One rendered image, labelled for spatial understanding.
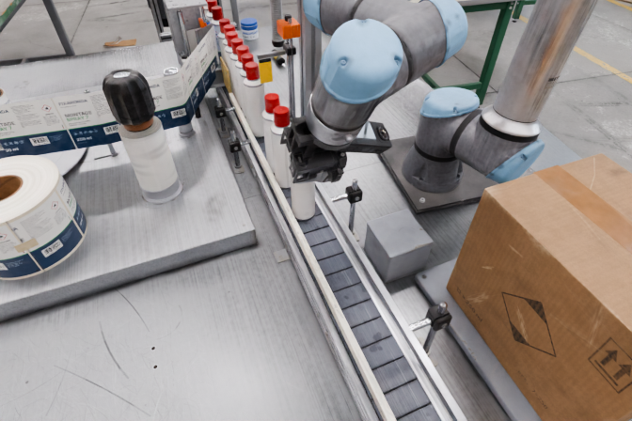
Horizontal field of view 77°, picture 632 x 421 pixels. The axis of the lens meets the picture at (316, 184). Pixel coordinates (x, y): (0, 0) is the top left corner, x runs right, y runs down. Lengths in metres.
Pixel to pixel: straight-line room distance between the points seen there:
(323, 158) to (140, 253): 0.47
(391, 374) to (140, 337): 0.45
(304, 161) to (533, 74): 0.45
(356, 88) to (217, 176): 0.66
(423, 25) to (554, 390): 0.53
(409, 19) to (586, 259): 0.37
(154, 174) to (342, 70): 0.62
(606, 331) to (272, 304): 0.53
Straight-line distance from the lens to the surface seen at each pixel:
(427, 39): 0.47
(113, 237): 0.95
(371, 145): 0.59
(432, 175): 1.00
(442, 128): 0.92
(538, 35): 0.80
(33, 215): 0.87
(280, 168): 0.91
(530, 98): 0.83
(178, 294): 0.87
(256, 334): 0.79
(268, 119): 0.90
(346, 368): 0.71
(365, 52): 0.40
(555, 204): 0.67
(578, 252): 0.62
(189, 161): 1.08
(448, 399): 0.63
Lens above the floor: 1.53
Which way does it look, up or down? 43 degrees down
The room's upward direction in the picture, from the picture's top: straight up
